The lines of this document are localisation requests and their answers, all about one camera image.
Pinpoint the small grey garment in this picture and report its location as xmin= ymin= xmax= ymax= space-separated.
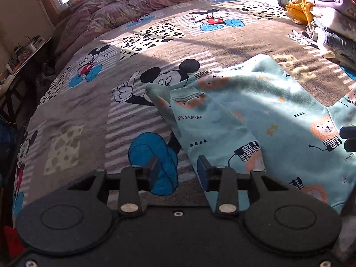
xmin=306 ymin=24 xmax=320 ymax=42

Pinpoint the teal printed sweatshirt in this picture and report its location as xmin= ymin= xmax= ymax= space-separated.
xmin=145 ymin=54 xmax=356 ymax=214

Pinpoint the mustard yellow garment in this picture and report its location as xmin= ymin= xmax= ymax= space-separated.
xmin=286 ymin=0 xmax=316 ymax=25

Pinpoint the red cloth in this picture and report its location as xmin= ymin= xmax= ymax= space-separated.
xmin=3 ymin=225 xmax=24 ymax=258

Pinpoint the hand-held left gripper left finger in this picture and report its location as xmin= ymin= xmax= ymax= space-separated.
xmin=68 ymin=156 xmax=162 ymax=219

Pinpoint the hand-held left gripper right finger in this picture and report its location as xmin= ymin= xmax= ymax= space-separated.
xmin=197 ymin=156 xmax=292 ymax=218

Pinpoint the pink quilt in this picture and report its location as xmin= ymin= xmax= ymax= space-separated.
xmin=54 ymin=0 xmax=237 ymax=59

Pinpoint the cream folded garment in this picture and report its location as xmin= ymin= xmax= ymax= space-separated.
xmin=310 ymin=6 xmax=356 ymax=34

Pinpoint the cartoon mouse printed blanket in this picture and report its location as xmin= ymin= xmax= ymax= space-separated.
xmin=12 ymin=0 xmax=356 ymax=229

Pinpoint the dark cluttered desk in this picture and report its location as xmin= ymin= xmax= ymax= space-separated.
xmin=0 ymin=33 xmax=55 ymax=123

